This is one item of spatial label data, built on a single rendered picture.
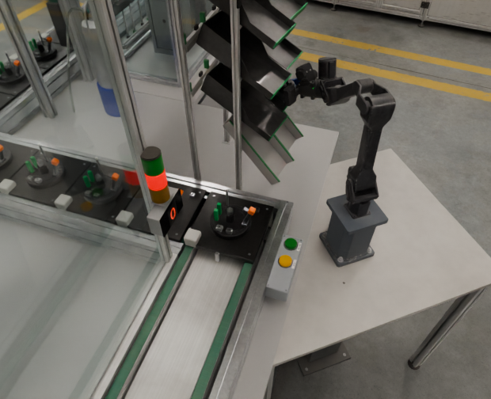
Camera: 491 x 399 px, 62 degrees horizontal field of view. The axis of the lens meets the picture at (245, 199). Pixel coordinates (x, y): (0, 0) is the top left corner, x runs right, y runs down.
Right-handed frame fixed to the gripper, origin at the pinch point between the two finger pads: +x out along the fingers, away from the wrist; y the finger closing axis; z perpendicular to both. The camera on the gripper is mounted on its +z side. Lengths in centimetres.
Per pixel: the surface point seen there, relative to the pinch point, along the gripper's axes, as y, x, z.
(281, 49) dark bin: 0.4, 1.1, 12.8
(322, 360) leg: 17, -16, -134
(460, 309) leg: -2, -67, -82
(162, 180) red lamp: 66, -6, 2
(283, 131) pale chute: -3.3, 6.8, -20.6
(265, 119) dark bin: 15.9, -0.3, -5.6
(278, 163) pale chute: 11.1, 0.5, -25.9
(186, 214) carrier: 48, 15, -29
